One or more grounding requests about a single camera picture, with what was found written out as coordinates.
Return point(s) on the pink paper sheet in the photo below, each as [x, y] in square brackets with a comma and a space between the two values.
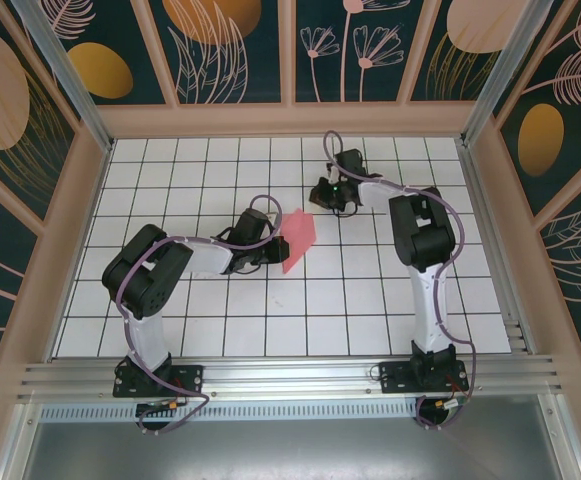
[300, 235]

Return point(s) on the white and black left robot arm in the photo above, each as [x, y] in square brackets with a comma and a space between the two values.
[205, 257]

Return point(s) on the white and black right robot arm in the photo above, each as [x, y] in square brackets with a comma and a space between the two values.
[432, 300]

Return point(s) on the small circuit board with connectors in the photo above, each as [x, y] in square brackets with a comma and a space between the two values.
[162, 405]
[450, 404]

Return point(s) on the grey metal panel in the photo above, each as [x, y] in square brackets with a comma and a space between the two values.
[290, 450]

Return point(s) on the aluminium mounting rail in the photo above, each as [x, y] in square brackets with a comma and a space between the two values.
[290, 375]

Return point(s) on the aluminium side rail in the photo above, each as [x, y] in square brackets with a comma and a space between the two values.
[489, 240]

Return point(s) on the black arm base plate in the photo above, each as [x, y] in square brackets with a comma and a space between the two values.
[392, 382]
[192, 382]

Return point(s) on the aluminium frame post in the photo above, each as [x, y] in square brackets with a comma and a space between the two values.
[513, 65]
[67, 75]

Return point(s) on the aluminium frame bar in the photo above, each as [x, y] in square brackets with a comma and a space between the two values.
[562, 440]
[22, 440]

